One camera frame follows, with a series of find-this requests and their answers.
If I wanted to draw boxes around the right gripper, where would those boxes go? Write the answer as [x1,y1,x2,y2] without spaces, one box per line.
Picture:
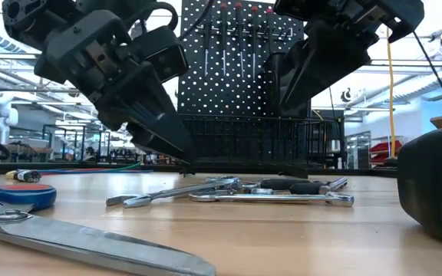
[273,0,425,112]

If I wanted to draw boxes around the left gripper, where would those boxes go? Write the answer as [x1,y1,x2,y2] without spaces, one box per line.
[35,9,197,164]

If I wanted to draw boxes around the black handled pliers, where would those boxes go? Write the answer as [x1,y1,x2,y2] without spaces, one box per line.
[259,177,330,196]

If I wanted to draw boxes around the black metal peg board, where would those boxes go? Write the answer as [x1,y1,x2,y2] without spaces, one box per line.
[177,0,307,172]

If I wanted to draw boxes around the black plastic bin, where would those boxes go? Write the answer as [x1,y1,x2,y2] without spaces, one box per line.
[263,51,312,118]

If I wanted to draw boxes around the glass door cabinet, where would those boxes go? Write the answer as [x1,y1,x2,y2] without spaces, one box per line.
[345,130,371,169]

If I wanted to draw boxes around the red storage bins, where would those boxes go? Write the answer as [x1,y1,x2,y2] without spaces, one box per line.
[369,140,404,166]

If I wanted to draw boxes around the black rounded object right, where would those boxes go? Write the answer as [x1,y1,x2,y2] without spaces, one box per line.
[396,124,442,249]

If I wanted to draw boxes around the black ceiling cord reel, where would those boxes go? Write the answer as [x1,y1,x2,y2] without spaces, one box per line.
[339,87,356,104]

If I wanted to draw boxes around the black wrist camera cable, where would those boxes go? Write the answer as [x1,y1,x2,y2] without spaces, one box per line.
[134,2,180,41]

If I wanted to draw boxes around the yellow hanging cable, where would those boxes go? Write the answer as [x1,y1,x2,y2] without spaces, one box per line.
[385,28,397,159]

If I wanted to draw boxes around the black wire basket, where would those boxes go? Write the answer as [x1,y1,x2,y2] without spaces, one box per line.
[178,113,334,178]

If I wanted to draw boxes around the long black hanging cable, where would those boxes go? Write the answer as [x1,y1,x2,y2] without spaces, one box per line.
[412,31,442,126]

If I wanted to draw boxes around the black aluminium table frame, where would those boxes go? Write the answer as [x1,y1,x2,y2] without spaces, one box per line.
[0,163,398,178]

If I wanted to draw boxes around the blue red handled scissors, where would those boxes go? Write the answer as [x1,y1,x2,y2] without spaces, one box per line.
[0,182,217,276]

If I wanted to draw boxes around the coloured wire bundle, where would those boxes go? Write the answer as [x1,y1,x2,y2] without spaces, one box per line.
[5,163,153,183]

